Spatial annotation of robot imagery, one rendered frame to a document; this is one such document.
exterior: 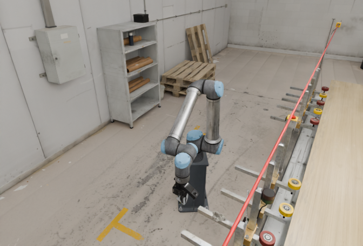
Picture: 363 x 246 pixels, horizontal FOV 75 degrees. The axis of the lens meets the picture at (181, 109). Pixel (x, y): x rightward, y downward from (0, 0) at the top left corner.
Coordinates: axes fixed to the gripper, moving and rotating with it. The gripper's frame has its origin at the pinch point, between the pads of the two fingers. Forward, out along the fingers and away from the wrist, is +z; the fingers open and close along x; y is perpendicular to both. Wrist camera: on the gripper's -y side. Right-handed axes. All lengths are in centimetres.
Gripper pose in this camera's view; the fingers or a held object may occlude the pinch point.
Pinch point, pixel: (185, 203)
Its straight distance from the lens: 165.2
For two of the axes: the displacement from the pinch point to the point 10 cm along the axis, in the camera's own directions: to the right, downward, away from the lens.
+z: 0.0, 8.9, 4.7
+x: -5.4, 3.9, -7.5
